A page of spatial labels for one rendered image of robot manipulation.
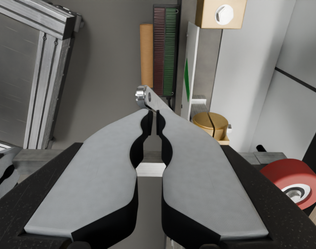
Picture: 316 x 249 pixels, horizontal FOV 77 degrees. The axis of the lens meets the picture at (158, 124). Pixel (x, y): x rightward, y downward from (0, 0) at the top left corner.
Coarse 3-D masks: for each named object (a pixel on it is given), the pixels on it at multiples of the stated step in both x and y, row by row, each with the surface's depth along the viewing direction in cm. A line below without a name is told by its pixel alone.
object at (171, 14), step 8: (168, 8) 34; (176, 8) 34; (168, 16) 34; (168, 24) 35; (168, 32) 36; (168, 40) 36; (168, 48) 37; (168, 56) 38; (168, 64) 39; (168, 72) 40; (168, 80) 40; (168, 88) 41
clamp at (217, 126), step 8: (208, 112) 30; (200, 120) 28; (208, 120) 28; (216, 120) 28; (224, 120) 28; (208, 128) 27; (216, 128) 27; (224, 128) 27; (216, 136) 27; (224, 136) 28; (224, 144) 28
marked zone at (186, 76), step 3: (186, 60) 36; (186, 63) 36; (186, 66) 36; (186, 69) 36; (186, 72) 36; (186, 75) 36; (186, 78) 36; (186, 81) 36; (186, 84) 36; (186, 87) 36; (186, 90) 36; (189, 90) 32; (189, 93) 32
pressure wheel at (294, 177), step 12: (264, 168) 29; (276, 168) 28; (288, 168) 27; (300, 168) 27; (276, 180) 27; (288, 180) 26; (300, 180) 26; (312, 180) 26; (288, 192) 27; (300, 192) 27; (312, 192) 27; (300, 204) 29; (312, 204) 28
